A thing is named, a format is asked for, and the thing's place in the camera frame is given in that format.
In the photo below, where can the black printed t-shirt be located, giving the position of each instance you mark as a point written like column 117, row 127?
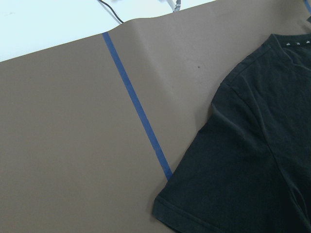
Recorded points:
column 248, row 170

